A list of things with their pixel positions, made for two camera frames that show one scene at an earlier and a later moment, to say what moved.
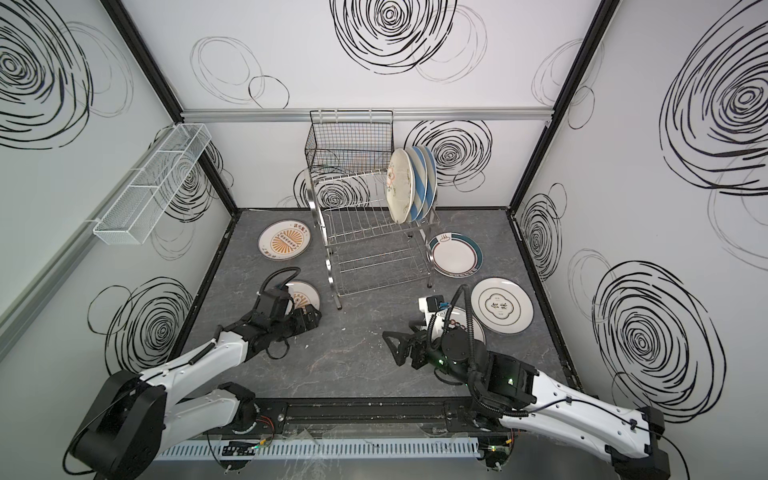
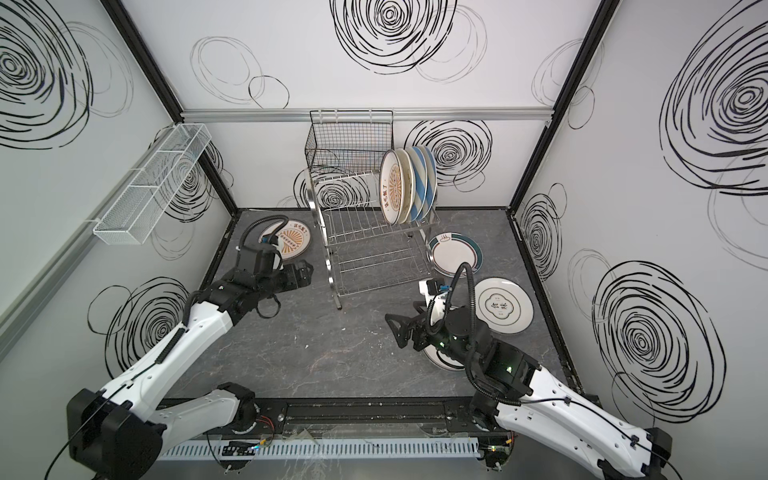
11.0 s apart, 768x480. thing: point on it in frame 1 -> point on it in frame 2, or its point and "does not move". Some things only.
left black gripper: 297,318 -> 298,274
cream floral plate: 400,185 does not move
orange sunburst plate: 284,240 does not move
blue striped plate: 420,173 does not move
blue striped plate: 431,165 does not move
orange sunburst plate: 301,296 -> 392,185
